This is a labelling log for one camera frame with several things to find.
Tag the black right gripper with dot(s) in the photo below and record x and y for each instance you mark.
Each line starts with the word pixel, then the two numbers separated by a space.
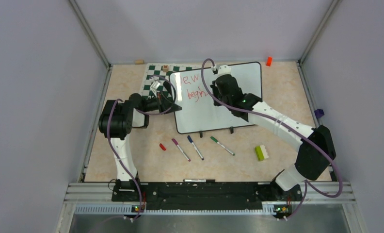
pixel 214 86

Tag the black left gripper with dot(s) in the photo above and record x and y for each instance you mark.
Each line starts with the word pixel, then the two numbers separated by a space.
pixel 163 104

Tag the red marker cap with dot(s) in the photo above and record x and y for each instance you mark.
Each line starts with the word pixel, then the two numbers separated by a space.
pixel 162 147

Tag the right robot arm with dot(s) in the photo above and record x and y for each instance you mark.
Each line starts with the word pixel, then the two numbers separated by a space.
pixel 314 146

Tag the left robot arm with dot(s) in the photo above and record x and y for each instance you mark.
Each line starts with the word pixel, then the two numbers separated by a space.
pixel 116 122

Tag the black sparkly microphone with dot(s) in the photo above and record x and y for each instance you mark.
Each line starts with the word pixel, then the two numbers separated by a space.
pixel 168 88

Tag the green white chess mat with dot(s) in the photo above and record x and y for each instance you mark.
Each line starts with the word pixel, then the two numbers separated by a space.
pixel 155 69

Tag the blue capped marker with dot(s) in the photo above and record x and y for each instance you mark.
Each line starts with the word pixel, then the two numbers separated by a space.
pixel 195 147

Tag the pink capped marker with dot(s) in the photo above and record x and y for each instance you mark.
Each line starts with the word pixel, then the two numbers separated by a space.
pixel 181 150

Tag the orange block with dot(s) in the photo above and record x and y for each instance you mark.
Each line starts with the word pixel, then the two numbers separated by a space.
pixel 269 61

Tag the wooden cork piece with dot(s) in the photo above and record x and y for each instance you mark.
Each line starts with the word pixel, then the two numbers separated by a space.
pixel 139 62

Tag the green capped marker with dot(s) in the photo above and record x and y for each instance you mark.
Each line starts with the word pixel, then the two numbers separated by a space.
pixel 222 145

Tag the green lego brick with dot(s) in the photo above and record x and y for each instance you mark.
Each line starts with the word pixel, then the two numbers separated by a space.
pixel 261 153

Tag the purple block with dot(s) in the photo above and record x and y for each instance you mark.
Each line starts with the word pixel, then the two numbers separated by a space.
pixel 319 113

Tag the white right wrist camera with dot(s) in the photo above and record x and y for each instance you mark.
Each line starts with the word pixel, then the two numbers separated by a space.
pixel 220 70

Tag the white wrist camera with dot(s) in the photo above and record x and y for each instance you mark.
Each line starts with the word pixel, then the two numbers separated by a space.
pixel 155 87
pixel 220 70

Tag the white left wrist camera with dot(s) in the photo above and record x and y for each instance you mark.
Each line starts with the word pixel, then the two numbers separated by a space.
pixel 155 87

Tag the marker on base rail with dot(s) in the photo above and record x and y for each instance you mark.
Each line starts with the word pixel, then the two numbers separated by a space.
pixel 199 180

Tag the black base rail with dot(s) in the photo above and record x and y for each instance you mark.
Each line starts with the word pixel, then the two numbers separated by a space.
pixel 208 195

